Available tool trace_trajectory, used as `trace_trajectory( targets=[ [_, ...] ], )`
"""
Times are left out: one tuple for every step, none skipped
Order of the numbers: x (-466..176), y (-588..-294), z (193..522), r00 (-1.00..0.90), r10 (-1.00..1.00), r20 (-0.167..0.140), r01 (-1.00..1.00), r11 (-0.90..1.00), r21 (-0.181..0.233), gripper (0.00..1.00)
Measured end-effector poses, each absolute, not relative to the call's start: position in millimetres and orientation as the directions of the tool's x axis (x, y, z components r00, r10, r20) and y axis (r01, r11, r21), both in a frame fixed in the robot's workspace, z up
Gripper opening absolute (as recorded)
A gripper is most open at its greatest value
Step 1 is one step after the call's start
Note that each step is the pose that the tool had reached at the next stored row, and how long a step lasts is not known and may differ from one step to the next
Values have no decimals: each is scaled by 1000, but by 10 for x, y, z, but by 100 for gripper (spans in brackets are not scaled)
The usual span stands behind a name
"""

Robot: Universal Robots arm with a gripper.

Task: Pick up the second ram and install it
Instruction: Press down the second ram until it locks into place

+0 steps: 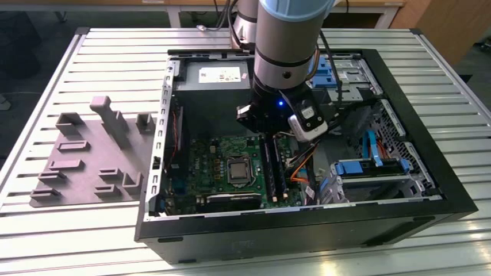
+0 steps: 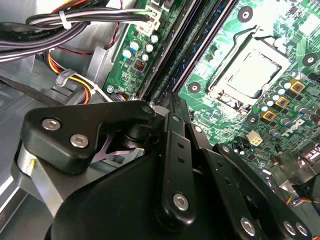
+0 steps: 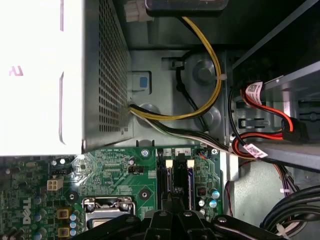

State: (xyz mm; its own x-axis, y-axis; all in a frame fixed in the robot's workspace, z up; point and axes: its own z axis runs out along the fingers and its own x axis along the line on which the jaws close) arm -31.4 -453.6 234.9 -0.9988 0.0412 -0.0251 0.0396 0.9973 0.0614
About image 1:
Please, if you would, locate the blue flat data cable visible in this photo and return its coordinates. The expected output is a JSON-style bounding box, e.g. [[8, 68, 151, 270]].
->
[[362, 130, 386, 168]]

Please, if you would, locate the blue board connector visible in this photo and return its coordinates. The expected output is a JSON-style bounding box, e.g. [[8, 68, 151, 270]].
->
[[171, 177, 189, 197]]

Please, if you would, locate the black PC case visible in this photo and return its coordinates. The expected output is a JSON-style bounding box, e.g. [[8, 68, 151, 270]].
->
[[133, 48, 479, 265]]

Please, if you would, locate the black cable bundle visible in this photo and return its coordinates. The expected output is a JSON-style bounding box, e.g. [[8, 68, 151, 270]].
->
[[286, 99, 379, 167]]

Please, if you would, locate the hard disk in blue carrier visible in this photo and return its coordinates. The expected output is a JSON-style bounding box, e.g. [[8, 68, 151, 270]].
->
[[333, 159, 411, 177]]

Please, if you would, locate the white framed wooden desk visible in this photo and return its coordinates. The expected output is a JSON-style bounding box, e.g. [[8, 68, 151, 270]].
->
[[141, 0, 407, 29]]

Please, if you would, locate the black graphics card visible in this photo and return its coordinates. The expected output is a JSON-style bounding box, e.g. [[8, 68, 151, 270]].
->
[[198, 192, 263, 214]]

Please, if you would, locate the blue drive latch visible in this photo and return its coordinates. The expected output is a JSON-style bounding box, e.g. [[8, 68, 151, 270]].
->
[[310, 56, 341, 89]]

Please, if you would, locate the grey parts rack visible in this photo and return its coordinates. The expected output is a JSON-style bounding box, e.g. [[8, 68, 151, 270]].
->
[[29, 94, 158, 208]]

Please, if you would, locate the silver CPU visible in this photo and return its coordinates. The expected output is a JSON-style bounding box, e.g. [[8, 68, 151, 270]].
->
[[229, 161, 251, 179]]

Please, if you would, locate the green motherboard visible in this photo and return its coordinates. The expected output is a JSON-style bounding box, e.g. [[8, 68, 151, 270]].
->
[[165, 135, 309, 209]]

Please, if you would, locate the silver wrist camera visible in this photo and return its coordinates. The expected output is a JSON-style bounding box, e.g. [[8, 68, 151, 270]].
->
[[286, 99, 330, 144]]

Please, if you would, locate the grey metal drive cage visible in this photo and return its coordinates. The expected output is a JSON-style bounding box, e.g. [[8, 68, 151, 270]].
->
[[306, 54, 385, 121]]

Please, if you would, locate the grey metal disk bay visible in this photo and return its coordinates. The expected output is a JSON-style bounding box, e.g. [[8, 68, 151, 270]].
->
[[330, 172, 423, 202]]

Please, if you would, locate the wooden cabinet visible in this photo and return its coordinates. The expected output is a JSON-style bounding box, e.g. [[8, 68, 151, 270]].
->
[[390, 0, 491, 68]]

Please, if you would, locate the CPU socket metal cover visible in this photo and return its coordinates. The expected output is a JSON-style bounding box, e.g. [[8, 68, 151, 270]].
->
[[225, 154, 258, 187]]

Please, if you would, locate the grey power supply unit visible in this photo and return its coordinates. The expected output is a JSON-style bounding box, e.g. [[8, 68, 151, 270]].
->
[[175, 60, 257, 136]]

